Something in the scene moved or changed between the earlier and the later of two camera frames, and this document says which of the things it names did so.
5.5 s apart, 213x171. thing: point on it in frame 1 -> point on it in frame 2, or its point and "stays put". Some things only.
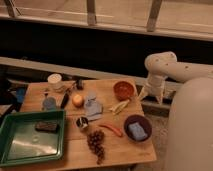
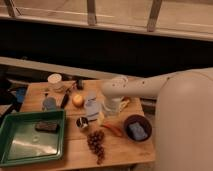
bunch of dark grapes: x=95 y=141 stays put
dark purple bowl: x=144 y=123 stays put
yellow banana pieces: x=118 y=107 stays put
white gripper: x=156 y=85 -> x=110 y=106
